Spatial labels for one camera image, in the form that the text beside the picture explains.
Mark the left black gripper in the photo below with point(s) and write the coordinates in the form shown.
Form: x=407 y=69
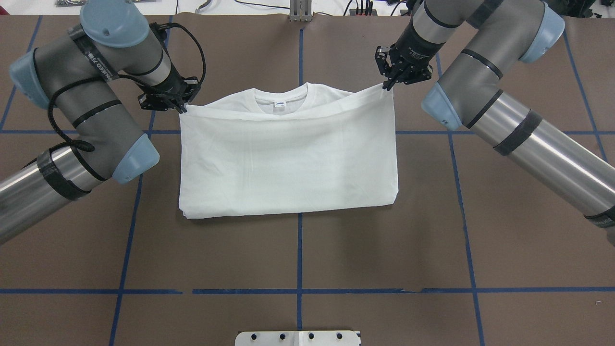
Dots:
x=176 y=85

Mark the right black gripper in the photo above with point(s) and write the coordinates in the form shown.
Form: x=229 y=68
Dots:
x=416 y=47

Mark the white printed long-sleeve shirt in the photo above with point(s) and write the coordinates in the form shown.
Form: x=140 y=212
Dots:
x=313 y=148

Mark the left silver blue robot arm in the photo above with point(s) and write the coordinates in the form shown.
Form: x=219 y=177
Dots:
x=70 y=79

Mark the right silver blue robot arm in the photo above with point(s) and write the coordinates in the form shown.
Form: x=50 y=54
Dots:
x=470 y=93

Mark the aluminium frame post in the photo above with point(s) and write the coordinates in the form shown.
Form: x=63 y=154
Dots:
x=300 y=11

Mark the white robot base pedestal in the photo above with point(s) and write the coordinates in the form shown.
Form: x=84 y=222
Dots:
x=299 y=338

